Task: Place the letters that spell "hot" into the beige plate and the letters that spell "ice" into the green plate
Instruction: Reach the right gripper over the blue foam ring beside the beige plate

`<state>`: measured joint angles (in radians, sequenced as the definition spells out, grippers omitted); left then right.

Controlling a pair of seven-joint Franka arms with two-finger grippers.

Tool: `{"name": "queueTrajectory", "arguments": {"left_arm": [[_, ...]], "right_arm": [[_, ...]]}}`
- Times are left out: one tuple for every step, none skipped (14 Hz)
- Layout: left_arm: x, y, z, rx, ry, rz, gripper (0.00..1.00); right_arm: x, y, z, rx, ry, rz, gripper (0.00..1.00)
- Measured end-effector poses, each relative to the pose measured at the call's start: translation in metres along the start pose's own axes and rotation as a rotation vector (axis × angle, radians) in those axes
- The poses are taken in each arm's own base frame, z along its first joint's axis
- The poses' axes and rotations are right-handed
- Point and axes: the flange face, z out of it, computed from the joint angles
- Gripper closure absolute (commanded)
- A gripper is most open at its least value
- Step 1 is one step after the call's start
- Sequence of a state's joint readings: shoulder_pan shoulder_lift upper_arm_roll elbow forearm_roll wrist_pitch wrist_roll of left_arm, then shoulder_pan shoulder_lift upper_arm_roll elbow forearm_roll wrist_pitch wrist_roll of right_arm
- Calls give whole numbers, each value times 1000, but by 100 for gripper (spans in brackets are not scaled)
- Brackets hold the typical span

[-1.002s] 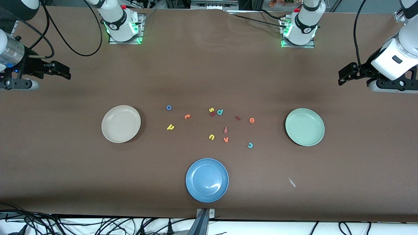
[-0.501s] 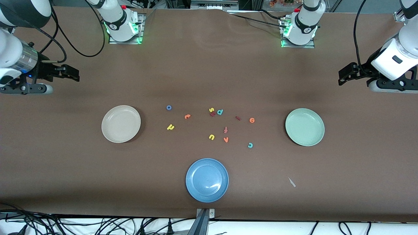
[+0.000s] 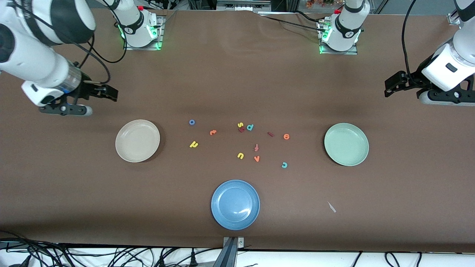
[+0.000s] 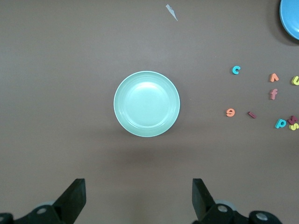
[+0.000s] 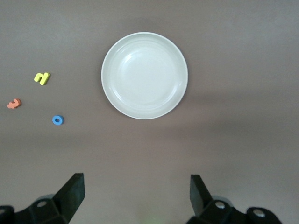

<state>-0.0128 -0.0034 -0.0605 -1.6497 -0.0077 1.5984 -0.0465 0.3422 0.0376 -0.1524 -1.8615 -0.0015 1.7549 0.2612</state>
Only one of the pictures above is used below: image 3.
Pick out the beige brown plate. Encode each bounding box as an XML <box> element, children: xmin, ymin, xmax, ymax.
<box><xmin>115</xmin><ymin>119</ymin><xmax>161</xmax><ymax>163</ymax></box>

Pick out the green plate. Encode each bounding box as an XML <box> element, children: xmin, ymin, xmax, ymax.
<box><xmin>324</xmin><ymin>123</ymin><xmax>370</xmax><ymax>167</ymax></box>

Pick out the brown table cover sheet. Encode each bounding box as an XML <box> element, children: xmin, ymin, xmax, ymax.
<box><xmin>0</xmin><ymin>7</ymin><xmax>475</xmax><ymax>253</ymax></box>

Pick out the orange artificial plant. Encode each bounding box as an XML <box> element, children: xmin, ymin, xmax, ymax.
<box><xmin>305</xmin><ymin>0</ymin><xmax>345</xmax><ymax>9</ymax></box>

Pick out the black equipment box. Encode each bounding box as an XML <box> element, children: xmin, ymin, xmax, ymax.
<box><xmin>272</xmin><ymin>0</ymin><xmax>299</xmax><ymax>11</ymax></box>

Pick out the grey power strip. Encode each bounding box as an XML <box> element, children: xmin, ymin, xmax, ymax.
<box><xmin>216</xmin><ymin>0</ymin><xmax>272</xmax><ymax>11</ymax></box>

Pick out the blue plate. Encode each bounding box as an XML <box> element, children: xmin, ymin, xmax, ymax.
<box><xmin>211</xmin><ymin>180</ymin><xmax>261</xmax><ymax>231</ymax></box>

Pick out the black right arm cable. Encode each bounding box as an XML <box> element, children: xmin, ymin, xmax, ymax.
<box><xmin>72</xmin><ymin>22</ymin><xmax>128</xmax><ymax>85</ymax></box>

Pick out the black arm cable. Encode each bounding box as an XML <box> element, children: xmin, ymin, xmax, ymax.
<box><xmin>402</xmin><ymin>0</ymin><xmax>423</xmax><ymax>84</ymax></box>
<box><xmin>72</xmin><ymin>22</ymin><xmax>128</xmax><ymax>85</ymax></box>

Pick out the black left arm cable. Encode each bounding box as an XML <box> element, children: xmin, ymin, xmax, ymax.
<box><xmin>402</xmin><ymin>0</ymin><xmax>423</xmax><ymax>84</ymax></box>

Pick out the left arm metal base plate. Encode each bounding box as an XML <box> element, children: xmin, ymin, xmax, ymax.
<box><xmin>318</xmin><ymin>20</ymin><xmax>358</xmax><ymax>55</ymax></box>

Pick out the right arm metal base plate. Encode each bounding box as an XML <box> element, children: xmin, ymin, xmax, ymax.
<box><xmin>123</xmin><ymin>15</ymin><xmax>164</xmax><ymax>50</ymax></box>

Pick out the black base cable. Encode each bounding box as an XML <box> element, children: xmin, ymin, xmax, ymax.
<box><xmin>260</xmin><ymin>10</ymin><xmax>327</xmax><ymax>33</ymax></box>

